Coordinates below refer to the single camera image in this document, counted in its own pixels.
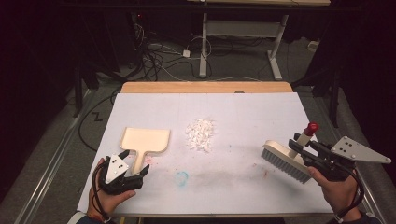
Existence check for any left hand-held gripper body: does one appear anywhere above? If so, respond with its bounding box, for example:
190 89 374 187
98 153 145 196

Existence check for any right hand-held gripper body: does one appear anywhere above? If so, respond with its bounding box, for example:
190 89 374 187
303 135 392 182

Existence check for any cream brush with red-tipped handle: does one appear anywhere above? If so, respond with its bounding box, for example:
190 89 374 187
261 121 320 185

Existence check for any pile of white paper scraps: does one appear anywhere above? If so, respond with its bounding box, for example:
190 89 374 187
185 118 216 153

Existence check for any person's left hand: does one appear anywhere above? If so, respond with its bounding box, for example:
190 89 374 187
86 157 137 219

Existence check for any person's right hand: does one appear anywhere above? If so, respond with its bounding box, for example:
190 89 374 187
307 167 360 216

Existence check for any orange wristband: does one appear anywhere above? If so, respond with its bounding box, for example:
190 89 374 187
86 212 110 223

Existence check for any white table cover sheet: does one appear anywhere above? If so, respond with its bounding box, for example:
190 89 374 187
77 91 333 216

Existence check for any black stand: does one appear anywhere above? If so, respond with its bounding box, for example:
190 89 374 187
72 60 84 119

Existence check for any beige floor box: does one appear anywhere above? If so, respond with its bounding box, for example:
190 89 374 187
306 40 320 53

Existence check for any white metal-framed desk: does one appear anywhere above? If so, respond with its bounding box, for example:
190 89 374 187
186 0 332 81

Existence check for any left hand-held gripper black cable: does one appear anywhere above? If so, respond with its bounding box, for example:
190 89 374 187
92 161 110 222

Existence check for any hand-held gripper black cable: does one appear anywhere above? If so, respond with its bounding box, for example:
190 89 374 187
336 167 365 222
92 161 110 222

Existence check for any right hand-held gripper black cable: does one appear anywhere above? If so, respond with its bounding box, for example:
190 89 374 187
336 167 365 222

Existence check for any black floor cable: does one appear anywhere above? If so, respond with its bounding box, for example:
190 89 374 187
78 88 122 153

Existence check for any tangle of floor cables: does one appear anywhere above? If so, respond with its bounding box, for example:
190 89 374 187
130 21 214 82

